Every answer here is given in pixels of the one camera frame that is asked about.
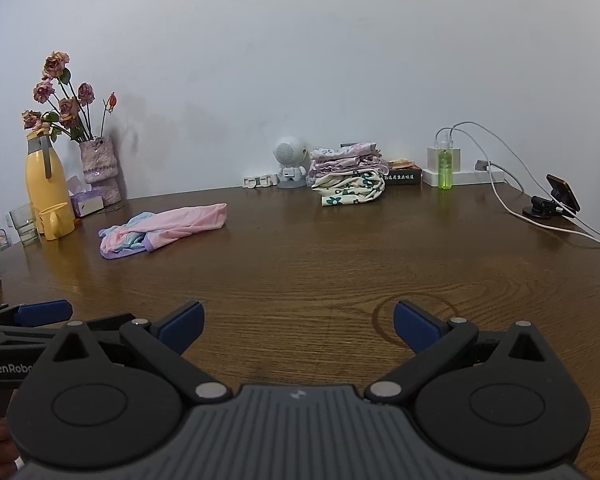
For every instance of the white charger adapter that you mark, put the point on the white charger adapter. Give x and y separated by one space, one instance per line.
432 160

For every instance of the smartphone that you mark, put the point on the smartphone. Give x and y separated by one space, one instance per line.
562 192

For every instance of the glass tumbler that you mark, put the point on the glass tumbler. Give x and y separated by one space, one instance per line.
25 225

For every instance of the small brown paper packets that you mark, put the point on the small brown paper packets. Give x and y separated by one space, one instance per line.
400 163

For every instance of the pink floral dress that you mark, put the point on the pink floral dress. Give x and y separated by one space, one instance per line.
347 157

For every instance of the dark box with white label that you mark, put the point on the dark box with white label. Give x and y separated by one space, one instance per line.
405 176

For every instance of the green spray bottle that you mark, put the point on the green spray bottle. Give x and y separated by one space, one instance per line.
445 172

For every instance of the cream floral folded cloth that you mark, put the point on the cream floral folded cloth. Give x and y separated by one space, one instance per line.
345 190

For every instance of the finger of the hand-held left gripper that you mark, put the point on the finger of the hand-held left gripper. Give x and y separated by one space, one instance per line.
110 321
42 312

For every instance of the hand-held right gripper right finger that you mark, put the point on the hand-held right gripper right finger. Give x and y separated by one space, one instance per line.
414 329

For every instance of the grey plug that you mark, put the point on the grey plug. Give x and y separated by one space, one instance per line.
481 165

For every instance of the plain pink garment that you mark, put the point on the plain pink garment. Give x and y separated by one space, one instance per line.
180 225

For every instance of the yellow thermos bottle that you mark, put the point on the yellow thermos bottle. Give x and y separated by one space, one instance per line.
42 180

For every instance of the black phone holder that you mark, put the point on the black phone holder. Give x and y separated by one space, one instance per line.
540 206

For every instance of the yellow cup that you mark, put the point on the yellow cup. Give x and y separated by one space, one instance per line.
57 220

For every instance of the white robot speaker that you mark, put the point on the white robot speaker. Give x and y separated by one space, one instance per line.
287 152

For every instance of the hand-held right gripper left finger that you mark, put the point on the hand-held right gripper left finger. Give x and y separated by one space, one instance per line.
182 329

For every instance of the dried rose bouquet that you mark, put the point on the dried rose bouquet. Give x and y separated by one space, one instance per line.
69 107

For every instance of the purple tissue box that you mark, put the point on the purple tissue box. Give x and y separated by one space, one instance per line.
86 205

